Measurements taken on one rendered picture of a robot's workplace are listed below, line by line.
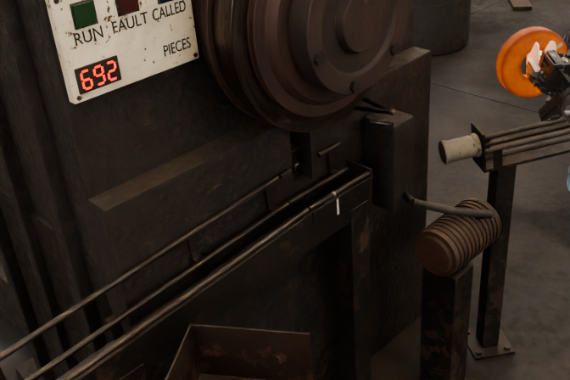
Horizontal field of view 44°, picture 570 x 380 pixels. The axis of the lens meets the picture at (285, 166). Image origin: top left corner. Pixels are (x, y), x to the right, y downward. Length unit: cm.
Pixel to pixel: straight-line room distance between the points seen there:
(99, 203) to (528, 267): 163
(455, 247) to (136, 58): 88
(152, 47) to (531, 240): 175
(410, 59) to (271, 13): 64
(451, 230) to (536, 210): 112
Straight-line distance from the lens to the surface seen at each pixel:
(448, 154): 175
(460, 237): 173
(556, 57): 155
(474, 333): 223
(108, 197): 129
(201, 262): 140
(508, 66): 164
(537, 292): 243
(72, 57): 119
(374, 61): 136
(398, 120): 163
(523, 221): 275
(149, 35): 125
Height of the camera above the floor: 151
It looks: 29 degrees down
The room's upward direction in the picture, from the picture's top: 5 degrees counter-clockwise
